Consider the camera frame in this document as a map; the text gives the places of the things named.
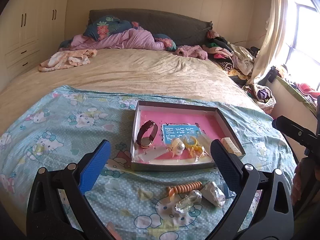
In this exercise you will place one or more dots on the shallow cardboard box tray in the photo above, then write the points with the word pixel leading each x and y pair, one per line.
pixel 148 105

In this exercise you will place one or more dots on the cream wardrobe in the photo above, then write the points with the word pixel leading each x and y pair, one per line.
pixel 31 31

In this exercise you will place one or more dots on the earring card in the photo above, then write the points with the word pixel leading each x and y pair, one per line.
pixel 149 154

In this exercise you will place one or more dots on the peach clothing on bed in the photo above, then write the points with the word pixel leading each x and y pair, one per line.
pixel 67 59

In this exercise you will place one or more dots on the crinkled clear plastic jewelry bag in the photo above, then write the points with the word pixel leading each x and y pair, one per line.
pixel 185 204

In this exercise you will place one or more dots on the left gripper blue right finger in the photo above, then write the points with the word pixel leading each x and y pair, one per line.
pixel 229 166

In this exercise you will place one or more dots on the floral dark pillow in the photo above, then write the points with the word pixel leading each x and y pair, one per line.
pixel 108 25

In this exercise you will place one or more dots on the yellow rings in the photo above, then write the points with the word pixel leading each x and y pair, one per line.
pixel 196 147

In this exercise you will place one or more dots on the beige bed blanket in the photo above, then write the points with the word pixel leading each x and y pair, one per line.
pixel 126 71

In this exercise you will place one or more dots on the red leather strap wristwatch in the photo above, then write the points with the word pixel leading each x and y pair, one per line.
pixel 147 134

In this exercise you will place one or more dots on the pink fuzzy garment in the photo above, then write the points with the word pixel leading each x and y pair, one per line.
pixel 191 51

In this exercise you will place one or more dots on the Hello Kitty blue sheet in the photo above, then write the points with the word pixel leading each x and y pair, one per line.
pixel 68 123

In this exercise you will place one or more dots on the cream curtain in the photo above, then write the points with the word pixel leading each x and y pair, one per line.
pixel 274 38

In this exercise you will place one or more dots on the person's right hand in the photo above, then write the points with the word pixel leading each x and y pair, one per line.
pixel 296 191

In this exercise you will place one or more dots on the purple quilt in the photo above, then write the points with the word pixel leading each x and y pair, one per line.
pixel 129 39

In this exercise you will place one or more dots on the cream hair comb clip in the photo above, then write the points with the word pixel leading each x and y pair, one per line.
pixel 230 146

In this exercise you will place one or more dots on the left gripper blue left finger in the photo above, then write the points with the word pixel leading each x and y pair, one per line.
pixel 92 164

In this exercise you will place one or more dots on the pile of clothes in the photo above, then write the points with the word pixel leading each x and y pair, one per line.
pixel 234 60

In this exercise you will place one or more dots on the dark grey headboard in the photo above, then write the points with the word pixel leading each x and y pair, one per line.
pixel 182 29

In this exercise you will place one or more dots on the basket of clothes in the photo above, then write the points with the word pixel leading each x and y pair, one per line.
pixel 262 96

